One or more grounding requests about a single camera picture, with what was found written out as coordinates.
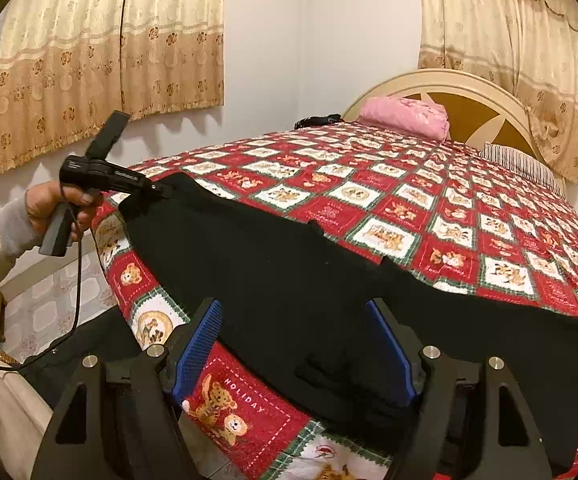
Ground black pants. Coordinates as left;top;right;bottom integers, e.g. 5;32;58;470
119;172;578;474

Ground pink folded blanket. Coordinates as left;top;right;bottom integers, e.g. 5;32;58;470
359;96;449;142

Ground cream wooden headboard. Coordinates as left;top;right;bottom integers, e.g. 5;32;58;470
342;68;547;166

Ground black item beside bed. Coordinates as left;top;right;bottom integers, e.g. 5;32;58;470
293;114;342;130

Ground beige curtain side window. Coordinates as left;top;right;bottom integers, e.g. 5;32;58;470
0;0;224;175

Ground striped pillow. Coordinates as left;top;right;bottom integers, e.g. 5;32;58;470
482;143;566;197

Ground beige curtain behind headboard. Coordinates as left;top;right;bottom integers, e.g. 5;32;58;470
418;0;578;184

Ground person's left hand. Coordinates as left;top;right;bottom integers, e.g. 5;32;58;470
24;180;105;242

